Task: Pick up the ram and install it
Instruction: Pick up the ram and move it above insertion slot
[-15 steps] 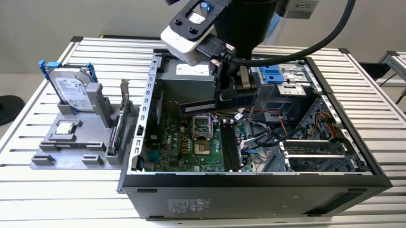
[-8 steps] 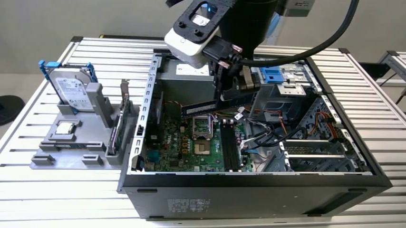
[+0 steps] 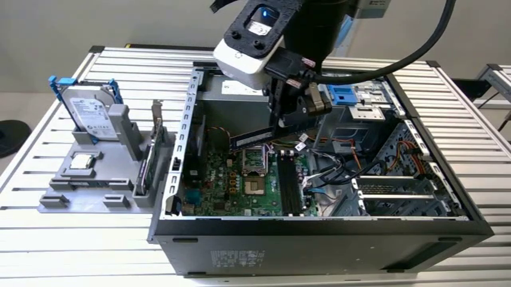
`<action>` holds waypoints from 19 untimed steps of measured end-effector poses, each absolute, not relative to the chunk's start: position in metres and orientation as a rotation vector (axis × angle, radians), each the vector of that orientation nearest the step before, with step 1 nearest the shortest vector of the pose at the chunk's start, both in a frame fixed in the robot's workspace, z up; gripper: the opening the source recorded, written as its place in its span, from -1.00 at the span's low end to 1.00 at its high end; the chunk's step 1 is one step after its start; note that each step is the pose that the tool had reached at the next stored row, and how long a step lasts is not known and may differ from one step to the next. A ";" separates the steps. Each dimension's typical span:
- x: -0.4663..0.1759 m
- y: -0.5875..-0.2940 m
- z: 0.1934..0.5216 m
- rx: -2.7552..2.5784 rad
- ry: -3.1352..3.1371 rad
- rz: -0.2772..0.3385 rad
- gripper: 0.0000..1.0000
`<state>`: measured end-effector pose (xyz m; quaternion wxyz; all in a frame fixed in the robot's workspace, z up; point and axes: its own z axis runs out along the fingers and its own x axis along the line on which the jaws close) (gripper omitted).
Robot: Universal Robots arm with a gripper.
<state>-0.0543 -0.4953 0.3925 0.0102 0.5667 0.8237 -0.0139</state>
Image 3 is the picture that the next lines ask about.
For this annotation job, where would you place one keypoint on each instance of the black round floor object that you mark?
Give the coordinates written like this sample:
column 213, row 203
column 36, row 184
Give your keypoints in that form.
column 13, row 134

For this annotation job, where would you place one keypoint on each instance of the silver hard disk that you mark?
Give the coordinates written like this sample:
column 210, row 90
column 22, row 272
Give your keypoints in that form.
column 89, row 113

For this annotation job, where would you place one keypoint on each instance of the black RAM slot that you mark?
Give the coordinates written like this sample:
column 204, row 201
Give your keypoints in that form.
column 296, row 182
column 281, row 182
column 290, row 182
column 286, row 182

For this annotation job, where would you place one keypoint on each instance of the silver disk bay cage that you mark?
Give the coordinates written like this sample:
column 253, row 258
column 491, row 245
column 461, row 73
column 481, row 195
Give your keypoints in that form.
column 395, row 196

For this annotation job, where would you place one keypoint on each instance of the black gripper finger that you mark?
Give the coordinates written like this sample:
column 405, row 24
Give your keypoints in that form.
column 306, row 115
column 274, row 104

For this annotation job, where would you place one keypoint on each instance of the CPU socket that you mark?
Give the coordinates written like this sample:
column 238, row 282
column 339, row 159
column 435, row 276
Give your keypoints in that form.
column 254, row 186

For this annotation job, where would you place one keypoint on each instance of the silver CPU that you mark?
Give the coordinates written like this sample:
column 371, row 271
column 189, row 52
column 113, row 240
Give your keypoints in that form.
column 82, row 161

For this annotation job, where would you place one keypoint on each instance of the blue disk carrier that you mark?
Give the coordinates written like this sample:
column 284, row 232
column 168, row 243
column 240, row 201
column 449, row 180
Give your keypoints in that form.
column 65, row 80

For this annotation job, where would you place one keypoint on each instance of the green motherboard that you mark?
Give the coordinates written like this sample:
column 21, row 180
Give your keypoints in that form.
column 262, row 203

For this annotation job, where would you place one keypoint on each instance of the silver drive cage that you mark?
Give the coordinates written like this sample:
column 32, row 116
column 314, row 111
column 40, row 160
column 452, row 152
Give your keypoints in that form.
column 347, row 131

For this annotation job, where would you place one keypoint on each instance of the aluminium table frame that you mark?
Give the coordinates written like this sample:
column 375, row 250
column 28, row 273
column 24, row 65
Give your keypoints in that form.
column 487, row 71

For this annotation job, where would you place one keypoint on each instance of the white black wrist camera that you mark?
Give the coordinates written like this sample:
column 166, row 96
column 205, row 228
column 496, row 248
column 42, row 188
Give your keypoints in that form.
column 242, row 68

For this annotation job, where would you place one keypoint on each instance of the blue plastic drive latch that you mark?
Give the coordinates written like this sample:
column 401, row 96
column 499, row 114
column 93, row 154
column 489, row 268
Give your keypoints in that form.
column 343, row 95

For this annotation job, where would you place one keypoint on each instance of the green graphics card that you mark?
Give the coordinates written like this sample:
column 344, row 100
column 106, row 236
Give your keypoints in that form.
column 145, row 175

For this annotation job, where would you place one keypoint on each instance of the black case fan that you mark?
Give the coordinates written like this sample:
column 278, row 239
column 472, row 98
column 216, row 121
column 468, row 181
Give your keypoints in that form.
column 197, row 149

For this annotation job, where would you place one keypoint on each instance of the black open PC case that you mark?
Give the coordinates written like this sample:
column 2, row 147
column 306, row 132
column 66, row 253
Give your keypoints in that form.
column 278, row 251

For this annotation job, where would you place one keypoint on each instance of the grey parts rack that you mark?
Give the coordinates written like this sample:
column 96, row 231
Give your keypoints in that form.
column 114, row 167

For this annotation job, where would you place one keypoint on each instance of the grey power supply unit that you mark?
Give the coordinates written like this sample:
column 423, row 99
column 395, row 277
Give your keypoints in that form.
column 234, row 116

